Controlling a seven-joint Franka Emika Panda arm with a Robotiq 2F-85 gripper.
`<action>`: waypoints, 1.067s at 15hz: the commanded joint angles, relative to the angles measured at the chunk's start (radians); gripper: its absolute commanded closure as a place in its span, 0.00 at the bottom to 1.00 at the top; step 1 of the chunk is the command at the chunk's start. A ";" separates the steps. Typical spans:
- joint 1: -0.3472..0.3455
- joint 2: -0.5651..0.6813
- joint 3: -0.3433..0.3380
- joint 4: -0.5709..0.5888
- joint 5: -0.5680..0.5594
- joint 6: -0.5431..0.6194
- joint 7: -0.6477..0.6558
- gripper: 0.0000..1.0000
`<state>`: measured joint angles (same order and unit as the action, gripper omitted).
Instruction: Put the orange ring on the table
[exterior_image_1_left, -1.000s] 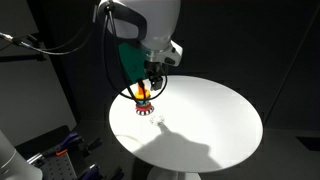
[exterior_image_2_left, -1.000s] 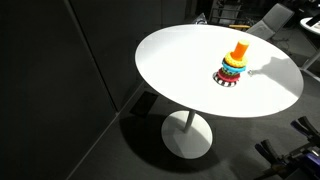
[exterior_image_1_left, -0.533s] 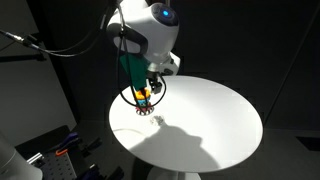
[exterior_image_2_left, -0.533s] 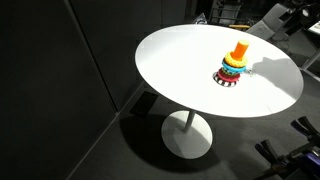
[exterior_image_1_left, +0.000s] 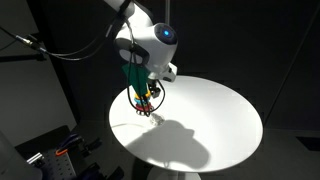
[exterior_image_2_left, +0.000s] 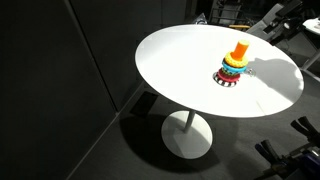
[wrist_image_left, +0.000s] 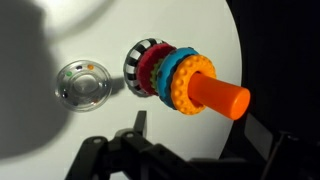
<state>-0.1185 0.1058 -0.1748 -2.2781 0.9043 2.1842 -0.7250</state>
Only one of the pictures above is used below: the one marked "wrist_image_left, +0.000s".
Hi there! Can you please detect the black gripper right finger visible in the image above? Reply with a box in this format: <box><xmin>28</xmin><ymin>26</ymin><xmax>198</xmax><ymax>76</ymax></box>
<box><xmin>259</xmin><ymin>129</ymin><xmax>320</xmax><ymax>180</ymax></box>

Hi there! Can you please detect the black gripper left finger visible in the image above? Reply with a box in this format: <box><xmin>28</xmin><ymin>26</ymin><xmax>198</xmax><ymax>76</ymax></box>
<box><xmin>64</xmin><ymin>109</ymin><xmax>188</xmax><ymax>180</ymax></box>

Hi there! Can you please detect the orange bumpy ring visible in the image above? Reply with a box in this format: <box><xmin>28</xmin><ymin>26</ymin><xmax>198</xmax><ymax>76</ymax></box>
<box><xmin>170</xmin><ymin>54</ymin><xmax>217</xmax><ymax>116</ymax></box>

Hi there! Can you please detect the clear ring with beads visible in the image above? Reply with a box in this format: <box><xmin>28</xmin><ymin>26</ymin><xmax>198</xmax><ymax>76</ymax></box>
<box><xmin>54</xmin><ymin>59</ymin><xmax>113</xmax><ymax>113</ymax></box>

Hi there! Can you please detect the orange stacker post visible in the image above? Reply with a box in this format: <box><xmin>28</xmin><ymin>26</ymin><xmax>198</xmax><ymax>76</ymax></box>
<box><xmin>187</xmin><ymin>72</ymin><xmax>252</xmax><ymax>121</ymax></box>

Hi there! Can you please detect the green ring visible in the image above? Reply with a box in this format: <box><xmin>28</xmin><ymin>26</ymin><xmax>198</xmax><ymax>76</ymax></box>
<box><xmin>149</xmin><ymin>58</ymin><xmax>165</xmax><ymax>92</ymax></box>

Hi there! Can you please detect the black white striped ring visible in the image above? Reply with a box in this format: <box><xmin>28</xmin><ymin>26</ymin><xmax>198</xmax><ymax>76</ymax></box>
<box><xmin>123</xmin><ymin>37</ymin><xmax>168</xmax><ymax>98</ymax></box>

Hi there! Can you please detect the red ring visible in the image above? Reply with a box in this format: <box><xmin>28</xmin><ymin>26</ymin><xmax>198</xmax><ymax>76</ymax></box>
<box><xmin>135</xmin><ymin>43</ymin><xmax>177</xmax><ymax>97</ymax></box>

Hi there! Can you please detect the blue ring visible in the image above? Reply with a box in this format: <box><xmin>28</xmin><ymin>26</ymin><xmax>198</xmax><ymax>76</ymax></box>
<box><xmin>156</xmin><ymin>47</ymin><xmax>200</xmax><ymax>111</ymax></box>

